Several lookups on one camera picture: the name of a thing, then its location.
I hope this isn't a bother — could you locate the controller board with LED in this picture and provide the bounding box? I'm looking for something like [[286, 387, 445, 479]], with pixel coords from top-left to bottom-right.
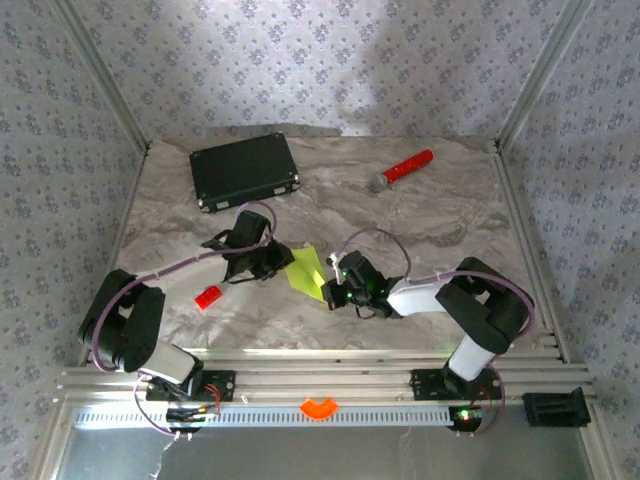
[[448, 405, 486, 432]]

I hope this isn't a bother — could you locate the red toy brick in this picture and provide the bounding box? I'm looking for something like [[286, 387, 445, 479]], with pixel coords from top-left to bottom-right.
[[194, 284, 225, 311]]

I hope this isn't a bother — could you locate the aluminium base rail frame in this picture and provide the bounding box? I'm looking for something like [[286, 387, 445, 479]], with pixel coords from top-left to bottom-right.
[[55, 347, 599, 406]]

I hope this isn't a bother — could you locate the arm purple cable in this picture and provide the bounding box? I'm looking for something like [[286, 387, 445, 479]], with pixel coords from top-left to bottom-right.
[[333, 228, 537, 437], [91, 200, 279, 441]]

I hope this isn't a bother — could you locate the yellow-green paper sheet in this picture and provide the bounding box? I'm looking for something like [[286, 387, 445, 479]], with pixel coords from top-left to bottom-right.
[[284, 244, 329, 304]]

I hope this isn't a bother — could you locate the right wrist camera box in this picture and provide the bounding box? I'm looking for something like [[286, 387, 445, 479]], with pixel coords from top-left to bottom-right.
[[325, 252, 347, 281]]

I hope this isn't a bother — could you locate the aluminium side rail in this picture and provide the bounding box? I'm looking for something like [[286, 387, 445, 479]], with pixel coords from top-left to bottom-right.
[[74, 144, 151, 366], [491, 141, 572, 364]]

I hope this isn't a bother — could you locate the grey slotted cable duct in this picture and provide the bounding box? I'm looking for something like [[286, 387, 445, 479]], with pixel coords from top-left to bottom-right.
[[74, 405, 454, 429]]

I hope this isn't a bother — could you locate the red toy microphone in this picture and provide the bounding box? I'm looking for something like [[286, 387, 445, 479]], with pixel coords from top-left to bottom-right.
[[368, 148, 435, 194]]

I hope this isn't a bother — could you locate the black controller board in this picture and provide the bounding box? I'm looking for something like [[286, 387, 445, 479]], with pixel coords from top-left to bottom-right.
[[166, 407, 221, 434]]

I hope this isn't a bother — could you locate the aluminium corner post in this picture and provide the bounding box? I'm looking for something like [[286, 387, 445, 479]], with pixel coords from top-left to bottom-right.
[[493, 0, 597, 150], [49, 0, 151, 154]]

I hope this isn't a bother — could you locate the grey sheet metal panel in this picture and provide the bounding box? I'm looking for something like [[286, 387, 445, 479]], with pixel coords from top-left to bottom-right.
[[54, 424, 596, 480]]

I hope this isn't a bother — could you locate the black plastic bracket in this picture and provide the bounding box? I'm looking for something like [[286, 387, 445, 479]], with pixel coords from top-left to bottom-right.
[[521, 386, 593, 429]]

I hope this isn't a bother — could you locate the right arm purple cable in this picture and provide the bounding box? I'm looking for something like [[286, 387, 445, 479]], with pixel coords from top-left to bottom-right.
[[333, 228, 537, 437]]

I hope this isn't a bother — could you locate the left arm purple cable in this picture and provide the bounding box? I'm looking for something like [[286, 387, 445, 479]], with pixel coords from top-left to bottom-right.
[[91, 200, 279, 441]]

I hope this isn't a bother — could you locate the orange semicircle plastic piece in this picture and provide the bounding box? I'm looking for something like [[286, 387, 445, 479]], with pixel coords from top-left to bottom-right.
[[298, 397, 340, 422]]

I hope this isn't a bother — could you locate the black hard case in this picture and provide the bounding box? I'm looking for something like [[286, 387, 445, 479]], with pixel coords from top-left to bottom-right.
[[188, 131, 303, 215]]

